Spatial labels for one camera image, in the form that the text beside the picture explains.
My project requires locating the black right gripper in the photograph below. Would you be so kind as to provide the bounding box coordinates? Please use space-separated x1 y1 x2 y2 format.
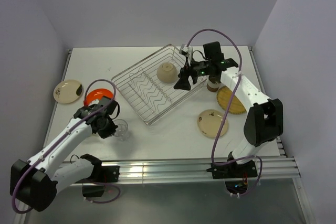
174 57 212 91

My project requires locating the clear faceted drinking glass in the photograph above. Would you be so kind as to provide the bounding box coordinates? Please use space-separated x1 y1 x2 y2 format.
113 119 129 141

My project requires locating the white ceramic bowl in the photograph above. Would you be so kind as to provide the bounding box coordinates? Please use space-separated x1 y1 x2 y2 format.
156 62 177 83

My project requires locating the brown white ceramic cup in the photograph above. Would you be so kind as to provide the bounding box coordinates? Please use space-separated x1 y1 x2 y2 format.
206 76 221 92

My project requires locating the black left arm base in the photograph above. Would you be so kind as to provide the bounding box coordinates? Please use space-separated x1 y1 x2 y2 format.
70 154 120 199

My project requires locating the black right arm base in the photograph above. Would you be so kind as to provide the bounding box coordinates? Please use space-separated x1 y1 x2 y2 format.
206 153 263 198

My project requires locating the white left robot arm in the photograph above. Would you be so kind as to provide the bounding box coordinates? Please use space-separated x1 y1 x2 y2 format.
10 97 120 214

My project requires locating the orange plate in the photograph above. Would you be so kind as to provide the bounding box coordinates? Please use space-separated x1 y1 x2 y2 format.
83 88 113 106

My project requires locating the yellow woven pattern plate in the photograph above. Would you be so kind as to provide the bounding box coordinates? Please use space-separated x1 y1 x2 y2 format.
216 85 247 115

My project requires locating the cream floral plate right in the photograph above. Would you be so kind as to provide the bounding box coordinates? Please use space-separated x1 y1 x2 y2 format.
197 109 223 138

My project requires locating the cream floral plate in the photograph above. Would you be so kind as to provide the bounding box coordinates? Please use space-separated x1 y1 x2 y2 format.
53 80 83 104
197 109 223 138

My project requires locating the cream floral plate left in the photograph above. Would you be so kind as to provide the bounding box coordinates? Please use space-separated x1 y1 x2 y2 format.
53 80 83 104

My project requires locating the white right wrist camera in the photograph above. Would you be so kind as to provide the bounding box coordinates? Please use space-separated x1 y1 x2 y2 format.
179 44 193 58

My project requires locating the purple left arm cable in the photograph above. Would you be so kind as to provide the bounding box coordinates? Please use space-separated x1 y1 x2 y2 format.
11 79 121 214

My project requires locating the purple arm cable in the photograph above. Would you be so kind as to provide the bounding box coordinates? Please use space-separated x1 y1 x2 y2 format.
11 79 121 214
186 28 263 196

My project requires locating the metal wire dish rack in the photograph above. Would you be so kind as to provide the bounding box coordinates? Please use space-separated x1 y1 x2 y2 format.
111 44 207 125

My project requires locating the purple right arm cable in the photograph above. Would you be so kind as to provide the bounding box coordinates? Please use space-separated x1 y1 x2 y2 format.
186 28 263 196

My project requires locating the aluminium table front rail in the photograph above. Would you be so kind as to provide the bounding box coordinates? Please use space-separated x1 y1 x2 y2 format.
25 155 301 187

